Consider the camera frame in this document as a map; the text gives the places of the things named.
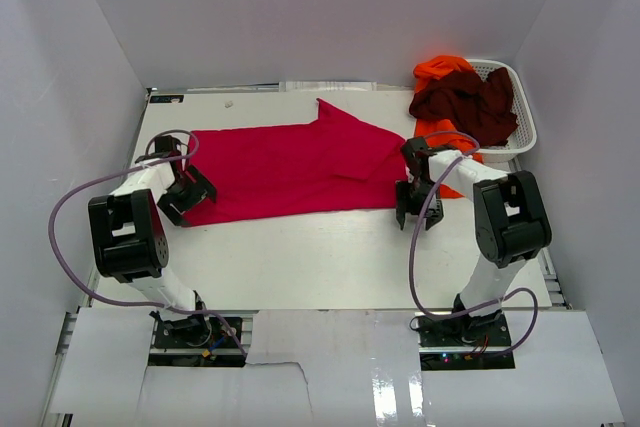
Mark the magenta t shirt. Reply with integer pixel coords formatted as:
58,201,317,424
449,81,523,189
186,100,407,226

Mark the orange t shirt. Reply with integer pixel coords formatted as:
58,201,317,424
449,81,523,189
412,54,484,198

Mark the dark maroon t shirt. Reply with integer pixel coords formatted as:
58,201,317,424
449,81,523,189
408,67,519,147

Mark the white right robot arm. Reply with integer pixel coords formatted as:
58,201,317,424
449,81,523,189
395,137,552,346

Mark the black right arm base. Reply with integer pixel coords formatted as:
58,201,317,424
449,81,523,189
409,314,515,372

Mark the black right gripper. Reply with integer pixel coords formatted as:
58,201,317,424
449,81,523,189
395,179,445,229

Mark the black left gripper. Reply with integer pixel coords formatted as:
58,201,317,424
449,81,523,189
157,165,216,226

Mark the white plastic basket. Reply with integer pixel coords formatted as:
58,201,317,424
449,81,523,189
469,59,539,163

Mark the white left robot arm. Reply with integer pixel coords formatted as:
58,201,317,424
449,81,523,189
88,133,217,346

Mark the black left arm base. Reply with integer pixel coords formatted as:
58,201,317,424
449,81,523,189
148,315,252,368

